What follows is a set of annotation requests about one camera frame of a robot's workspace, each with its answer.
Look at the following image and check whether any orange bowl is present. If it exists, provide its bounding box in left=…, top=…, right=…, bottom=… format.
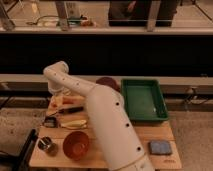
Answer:
left=63, top=131, right=90, bottom=160

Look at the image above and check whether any black handled knife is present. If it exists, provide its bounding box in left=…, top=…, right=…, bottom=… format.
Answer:
left=47, top=106, right=84, bottom=116

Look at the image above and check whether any purple bowl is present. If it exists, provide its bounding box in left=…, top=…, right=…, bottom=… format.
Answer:
left=96, top=77, right=120, bottom=91

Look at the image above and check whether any person in background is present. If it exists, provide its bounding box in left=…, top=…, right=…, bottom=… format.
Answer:
left=108, top=0, right=179, bottom=27

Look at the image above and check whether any metal cup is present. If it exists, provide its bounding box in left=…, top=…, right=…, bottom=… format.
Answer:
left=38, top=137, right=58, bottom=156

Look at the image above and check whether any black chair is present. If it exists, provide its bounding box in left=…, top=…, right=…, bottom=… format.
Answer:
left=0, top=129, right=38, bottom=171

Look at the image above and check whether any orange pepper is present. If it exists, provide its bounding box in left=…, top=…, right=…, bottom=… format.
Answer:
left=62, top=96, right=84, bottom=104

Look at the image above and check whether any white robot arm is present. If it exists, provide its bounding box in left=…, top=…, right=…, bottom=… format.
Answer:
left=43, top=61, right=155, bottom=171

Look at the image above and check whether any small metal tin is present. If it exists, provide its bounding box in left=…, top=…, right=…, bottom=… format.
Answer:
left=43, top=117, right=58, bottom=128

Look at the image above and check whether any green plastic tray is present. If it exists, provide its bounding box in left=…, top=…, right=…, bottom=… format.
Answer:
left=121, top=79, right=169, bottom=122

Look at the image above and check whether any blue sponge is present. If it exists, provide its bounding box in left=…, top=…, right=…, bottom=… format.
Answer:
left=149, top=140, right=172, bottom=155

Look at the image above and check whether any yellow banana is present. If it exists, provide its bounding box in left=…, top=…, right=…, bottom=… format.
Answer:
left=61, top=120, right=87, bottom=130

